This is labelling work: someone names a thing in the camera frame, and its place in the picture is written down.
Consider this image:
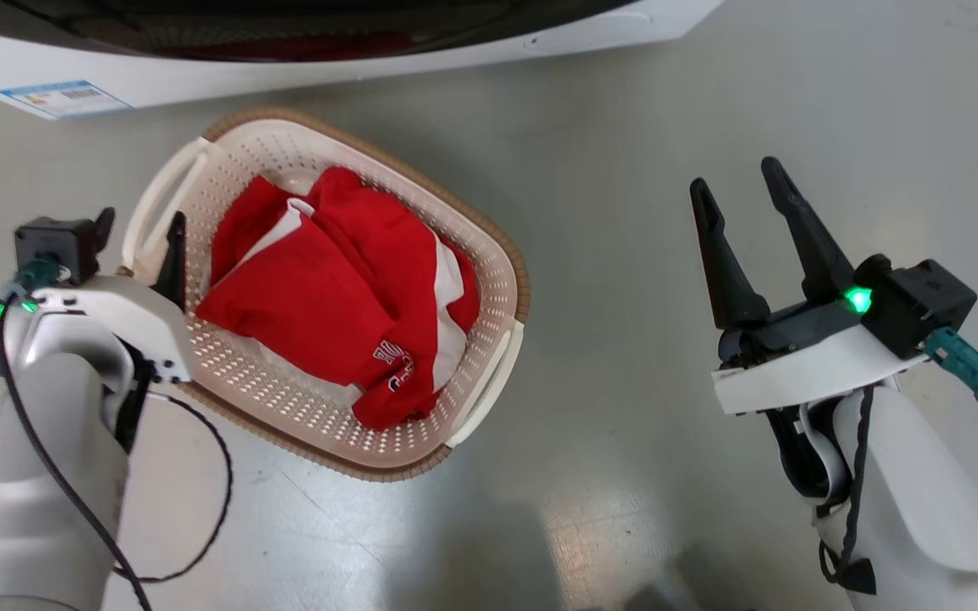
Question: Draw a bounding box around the white washing machine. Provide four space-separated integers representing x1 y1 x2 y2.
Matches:
0 0 724 121

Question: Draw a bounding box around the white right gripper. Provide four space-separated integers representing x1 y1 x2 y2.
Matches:
689 156 933 417

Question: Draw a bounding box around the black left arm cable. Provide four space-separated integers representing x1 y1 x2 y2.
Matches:
0 289 234 611

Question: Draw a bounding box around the dark round washer door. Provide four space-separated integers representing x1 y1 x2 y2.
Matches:
0 0 653 64

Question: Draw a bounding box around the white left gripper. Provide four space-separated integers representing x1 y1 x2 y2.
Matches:
29 207 194 384

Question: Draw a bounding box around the teal camera connector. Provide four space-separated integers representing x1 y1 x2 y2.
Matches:
17 258 63 294
925 327 978 412

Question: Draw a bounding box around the teal right camera connector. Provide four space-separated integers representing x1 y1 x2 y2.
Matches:
925 327 978 412

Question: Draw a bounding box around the cream plastic laundry basket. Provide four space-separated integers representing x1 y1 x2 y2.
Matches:
118 107 531 483

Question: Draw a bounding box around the red and white garment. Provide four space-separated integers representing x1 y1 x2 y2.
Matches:
195 166 481 432

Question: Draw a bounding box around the blue energy label sticker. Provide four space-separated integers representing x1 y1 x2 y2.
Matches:
0 80 134 119

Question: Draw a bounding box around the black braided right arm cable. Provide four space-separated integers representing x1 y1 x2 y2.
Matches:
818 384 879 596

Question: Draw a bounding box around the teal left camera connector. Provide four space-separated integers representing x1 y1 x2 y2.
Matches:
17 258 63 294

